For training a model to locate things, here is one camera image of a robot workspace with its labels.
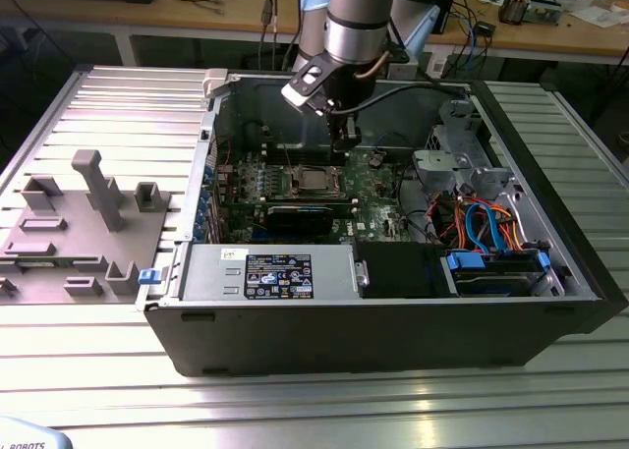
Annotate green RAM stick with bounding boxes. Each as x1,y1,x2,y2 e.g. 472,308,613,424
0,257,58,269

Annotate black camera cable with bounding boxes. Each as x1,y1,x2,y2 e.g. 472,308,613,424
332,83,467,114

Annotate thin red wire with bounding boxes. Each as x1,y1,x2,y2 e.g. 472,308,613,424
218,139,237,171

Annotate brown curved cable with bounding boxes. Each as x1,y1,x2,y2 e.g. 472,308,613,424
353,50,393,83

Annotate green motherboard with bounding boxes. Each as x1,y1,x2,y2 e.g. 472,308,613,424
215,141,429,247

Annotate black graphics card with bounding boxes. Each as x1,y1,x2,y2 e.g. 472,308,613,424
262,200,358,237

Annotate pale grey case latch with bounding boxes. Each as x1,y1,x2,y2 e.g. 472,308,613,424
201,68,230,99

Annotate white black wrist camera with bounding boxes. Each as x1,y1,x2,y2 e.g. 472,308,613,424
280,61,329,115

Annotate grey metal drive cage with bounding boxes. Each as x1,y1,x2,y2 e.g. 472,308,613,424
410,97,525,212

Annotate silver CPU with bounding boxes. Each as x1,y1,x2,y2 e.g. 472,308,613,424
300,169,331,189

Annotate grey power supply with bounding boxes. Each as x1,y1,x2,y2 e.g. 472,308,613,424
179,242,363,303

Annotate orange power wire bundle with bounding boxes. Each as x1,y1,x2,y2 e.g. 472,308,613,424
439,196,530,253

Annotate hard disk in blue carrier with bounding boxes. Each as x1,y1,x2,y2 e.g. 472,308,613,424
439,250,551,298

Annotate blue flat data cable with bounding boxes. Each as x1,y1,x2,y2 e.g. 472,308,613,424
463,200,510,254

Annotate grey parts rack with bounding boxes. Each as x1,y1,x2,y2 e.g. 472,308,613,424
0,147,173,307

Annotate black PC case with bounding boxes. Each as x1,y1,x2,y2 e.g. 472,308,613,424
135,65,629,379

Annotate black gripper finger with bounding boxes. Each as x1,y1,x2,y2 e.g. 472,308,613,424
331,117,364,154

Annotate grey open electronics device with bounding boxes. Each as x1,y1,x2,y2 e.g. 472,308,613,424
528,0,564,27

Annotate black plastic shroud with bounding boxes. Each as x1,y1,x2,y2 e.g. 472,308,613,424
356,241,446,301

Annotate black desktop box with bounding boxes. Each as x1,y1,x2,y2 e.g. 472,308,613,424
438,0,459,36

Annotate wooden workbench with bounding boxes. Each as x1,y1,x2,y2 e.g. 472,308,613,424
0,0,629,70

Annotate CPU socket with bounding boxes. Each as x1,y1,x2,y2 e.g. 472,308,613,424
290,165,348,198

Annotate white paper sheet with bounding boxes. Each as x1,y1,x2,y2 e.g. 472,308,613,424
569,5,628,28

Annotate metal heatsink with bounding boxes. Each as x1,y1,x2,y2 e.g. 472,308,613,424
498,0,531,27

